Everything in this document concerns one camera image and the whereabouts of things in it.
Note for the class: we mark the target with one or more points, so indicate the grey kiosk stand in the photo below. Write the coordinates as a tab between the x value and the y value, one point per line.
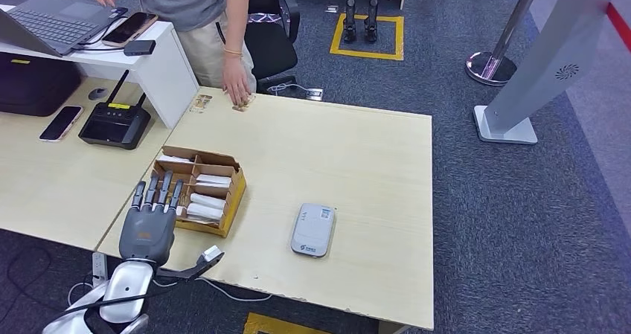
552	60

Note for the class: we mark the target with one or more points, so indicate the white desk shelf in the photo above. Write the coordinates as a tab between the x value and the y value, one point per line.
162	75

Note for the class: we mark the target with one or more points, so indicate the person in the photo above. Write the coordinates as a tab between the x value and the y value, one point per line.
182	6

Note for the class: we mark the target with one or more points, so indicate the black remote controller with antennas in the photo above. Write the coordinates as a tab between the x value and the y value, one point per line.
114	127

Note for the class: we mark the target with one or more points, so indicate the large black case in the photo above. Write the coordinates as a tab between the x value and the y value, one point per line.
34	85

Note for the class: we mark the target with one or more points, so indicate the cardboard divider box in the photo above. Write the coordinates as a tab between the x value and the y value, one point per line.
231	208

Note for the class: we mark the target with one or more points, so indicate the smartphone with brown case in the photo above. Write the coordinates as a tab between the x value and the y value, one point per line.
129	29

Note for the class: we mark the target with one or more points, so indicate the person's left hand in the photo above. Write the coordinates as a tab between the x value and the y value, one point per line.
236	80

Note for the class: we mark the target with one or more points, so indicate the silver floor socket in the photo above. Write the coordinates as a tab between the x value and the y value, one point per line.
314	94

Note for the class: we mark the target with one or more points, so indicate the smartphone with pale case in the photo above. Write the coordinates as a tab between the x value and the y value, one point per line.
61	123

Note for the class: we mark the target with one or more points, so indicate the grey laptop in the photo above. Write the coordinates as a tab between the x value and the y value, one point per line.
54	24

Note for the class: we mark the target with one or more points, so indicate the yellow floor tape square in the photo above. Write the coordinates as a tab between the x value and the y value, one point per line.
367	55

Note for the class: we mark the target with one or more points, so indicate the yellow floor tape strip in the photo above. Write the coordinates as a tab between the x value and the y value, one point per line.
276	326

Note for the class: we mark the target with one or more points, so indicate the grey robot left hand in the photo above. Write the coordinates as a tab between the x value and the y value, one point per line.
148	233

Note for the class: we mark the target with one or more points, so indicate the grey card reader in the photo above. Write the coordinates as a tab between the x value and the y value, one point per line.
312	230

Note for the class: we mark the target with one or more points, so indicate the small silver floor plate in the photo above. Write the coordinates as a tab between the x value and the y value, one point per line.
332	9

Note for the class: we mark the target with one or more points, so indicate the white card sleeve bundle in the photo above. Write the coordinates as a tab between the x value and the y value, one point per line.
208	201
214	180
173	159
204	212

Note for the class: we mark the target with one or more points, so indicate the chrome stanchion post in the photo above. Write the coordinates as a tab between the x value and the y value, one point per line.
488	68

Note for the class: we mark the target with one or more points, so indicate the person's left forearm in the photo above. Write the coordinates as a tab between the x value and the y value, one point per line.
237	21

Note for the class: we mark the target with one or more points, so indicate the white power strip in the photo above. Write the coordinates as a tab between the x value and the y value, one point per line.
99	267

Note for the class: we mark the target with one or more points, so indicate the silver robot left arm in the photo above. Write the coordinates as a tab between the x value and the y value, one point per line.
128	287

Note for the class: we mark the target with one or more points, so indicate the red floor tape strip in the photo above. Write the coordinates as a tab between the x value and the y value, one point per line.
619	26

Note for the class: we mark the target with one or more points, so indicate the small grey round puck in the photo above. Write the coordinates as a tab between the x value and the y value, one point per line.
97	94

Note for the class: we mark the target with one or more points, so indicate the black robot legs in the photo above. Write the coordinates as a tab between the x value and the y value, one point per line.
351	11

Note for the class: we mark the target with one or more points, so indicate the small black hub box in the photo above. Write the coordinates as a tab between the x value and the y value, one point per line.
140	48

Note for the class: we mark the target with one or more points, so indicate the autumn print hotel card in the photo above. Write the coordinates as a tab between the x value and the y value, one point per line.
201	104
240	108

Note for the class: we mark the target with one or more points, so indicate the black office chair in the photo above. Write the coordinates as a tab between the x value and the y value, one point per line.
271	46

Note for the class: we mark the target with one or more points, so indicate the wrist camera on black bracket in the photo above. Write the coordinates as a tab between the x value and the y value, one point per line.
212	254

